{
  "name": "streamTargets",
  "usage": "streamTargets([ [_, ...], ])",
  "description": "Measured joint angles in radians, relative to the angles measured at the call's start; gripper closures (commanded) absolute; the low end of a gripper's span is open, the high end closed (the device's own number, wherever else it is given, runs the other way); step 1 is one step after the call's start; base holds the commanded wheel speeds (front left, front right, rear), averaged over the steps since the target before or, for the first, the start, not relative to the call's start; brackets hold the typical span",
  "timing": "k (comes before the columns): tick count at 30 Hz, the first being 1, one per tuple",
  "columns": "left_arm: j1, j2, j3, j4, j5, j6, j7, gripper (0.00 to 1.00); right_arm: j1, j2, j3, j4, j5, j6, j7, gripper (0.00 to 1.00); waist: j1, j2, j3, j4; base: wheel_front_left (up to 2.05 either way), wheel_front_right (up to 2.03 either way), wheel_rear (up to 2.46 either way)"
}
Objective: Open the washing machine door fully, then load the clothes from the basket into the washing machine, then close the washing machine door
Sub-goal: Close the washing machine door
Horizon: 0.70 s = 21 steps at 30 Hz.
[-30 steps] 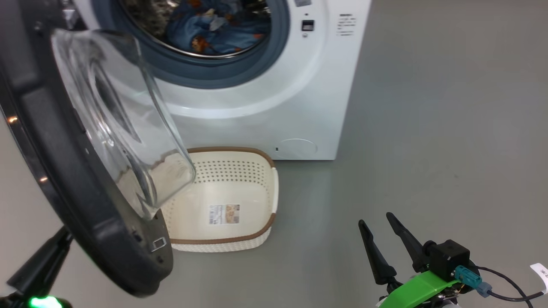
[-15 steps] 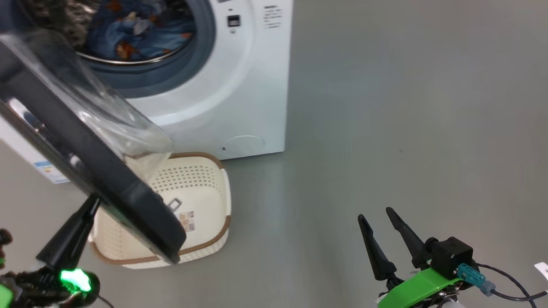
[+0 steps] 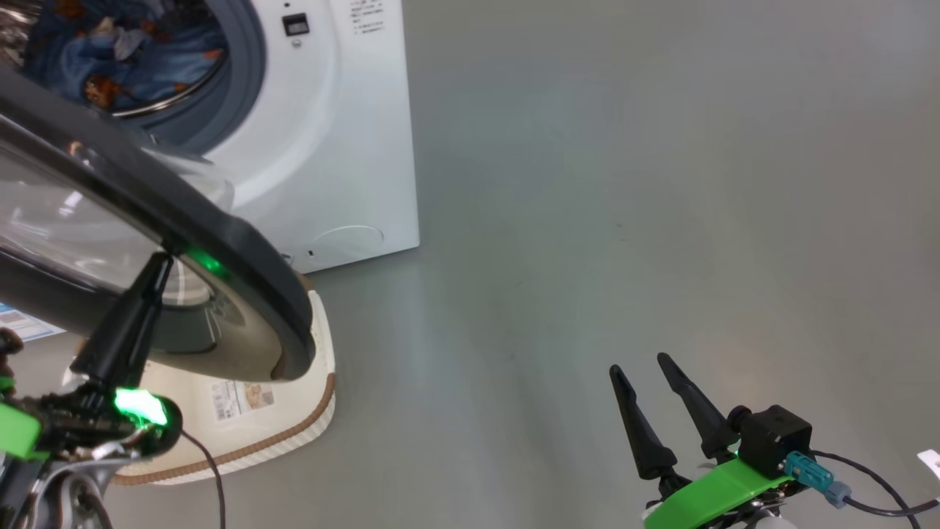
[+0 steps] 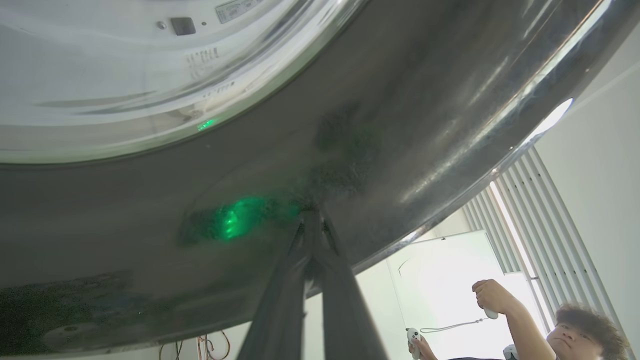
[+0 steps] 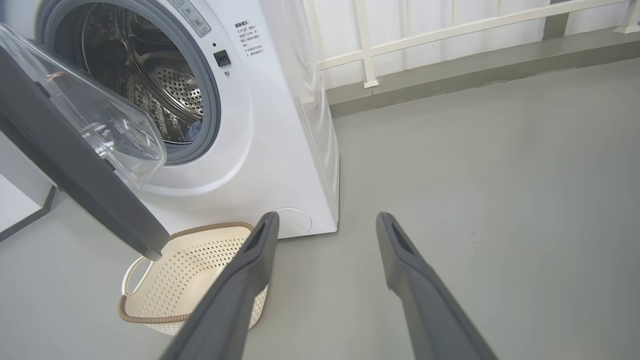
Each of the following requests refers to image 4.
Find round black glass washer door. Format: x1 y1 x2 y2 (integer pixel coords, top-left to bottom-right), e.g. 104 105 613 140
0 0 640 357

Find thin controller wrist strap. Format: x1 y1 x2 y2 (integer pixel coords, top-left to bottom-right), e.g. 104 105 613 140
420 317 488 334

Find white board panel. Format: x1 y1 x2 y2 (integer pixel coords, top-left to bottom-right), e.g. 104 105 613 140
385 230 541 360

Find operator left hand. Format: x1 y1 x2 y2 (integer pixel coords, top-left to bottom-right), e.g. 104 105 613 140
472 279 516 316

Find grey warning sticker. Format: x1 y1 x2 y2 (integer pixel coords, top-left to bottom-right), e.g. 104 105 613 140
215 0 263 24

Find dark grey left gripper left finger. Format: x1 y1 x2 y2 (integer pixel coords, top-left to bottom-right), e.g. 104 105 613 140
237 212 315 360

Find operator with curly dark hair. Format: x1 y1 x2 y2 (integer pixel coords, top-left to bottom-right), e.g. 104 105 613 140
448 302 631 360

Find thin orange wires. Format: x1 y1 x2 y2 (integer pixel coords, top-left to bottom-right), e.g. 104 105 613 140
196 330 232 360

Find black door latch slot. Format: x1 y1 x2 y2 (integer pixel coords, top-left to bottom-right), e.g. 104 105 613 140
170 16 197 37

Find thin black wire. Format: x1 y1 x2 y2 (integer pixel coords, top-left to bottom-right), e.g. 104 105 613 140
159 340 184 360

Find operator right hand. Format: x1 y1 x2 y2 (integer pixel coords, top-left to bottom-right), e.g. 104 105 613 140
409 336 438 360

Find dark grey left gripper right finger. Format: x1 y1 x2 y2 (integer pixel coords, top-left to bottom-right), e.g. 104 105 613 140
314 210 388 360

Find white vertical slat blinds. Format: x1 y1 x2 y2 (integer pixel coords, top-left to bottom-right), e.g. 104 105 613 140
462 147 623 331

